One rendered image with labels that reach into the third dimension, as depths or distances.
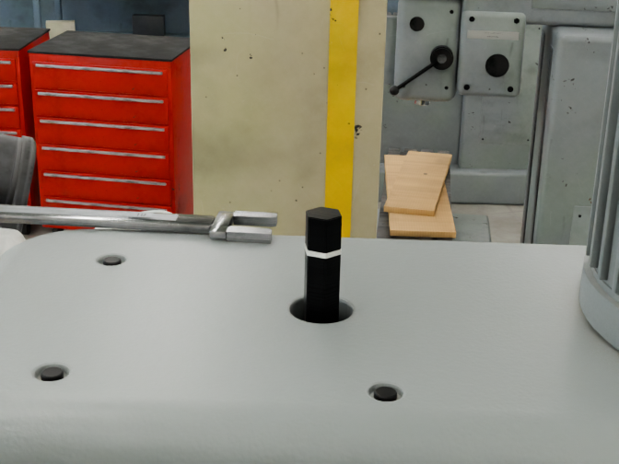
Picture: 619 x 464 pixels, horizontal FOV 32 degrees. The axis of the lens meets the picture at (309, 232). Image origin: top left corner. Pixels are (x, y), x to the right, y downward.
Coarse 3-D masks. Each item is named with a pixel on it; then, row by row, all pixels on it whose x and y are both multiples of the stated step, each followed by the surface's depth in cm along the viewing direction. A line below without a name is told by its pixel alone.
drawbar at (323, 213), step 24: (312, 216) 60; (336, 216) 60; (312, 240) 60; (336, 240) 60; (312, 264) 60; (336, 264) 61; (312, 288) 61; (336, 288) 61; (312, 312) 62; (336, 312) 62
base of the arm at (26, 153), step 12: (24, 144) 125; (24, 156) 124; (24, 168) 123; (12, 180) 123; (24, 180) 123; (12, 192) 124; (24, 192) 124; (12, 204) 124; (24, 204) 124; (12, 228) 124
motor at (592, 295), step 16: (608, 80) 58; (608, 96) 59; (608, 112) 57; (608, 128) 58; (608, 144) 58; (608, 160) 58; (608, 176) 58; (608, 192) 59; (592, 208) 61; (608, 208) 57; (592, 224) 61; (608, 224) 58; (592, 240) 60; (608, 240) 58; (592, 256) 60; (608, 256) 58; (592, 272) 61; (608, 272) 59; (592, 288) 60; (608, 288) 59; (592, 304) 60; (608, 304) 58; (592, 320) 60; (608, 320) 58; (608, 336) 58
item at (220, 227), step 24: (0, 216) 73; (24, 216) 73; (48, 216) 73; (72, 216) 73; (96, 216) 73; (120, 216) 73; (144, 216) 73; (168, 216) 73; (192, 216) 74; (216, 216) 74; (240, 216) 74; (264, 216) 74; (240, 240) 71; (264, 240) 71
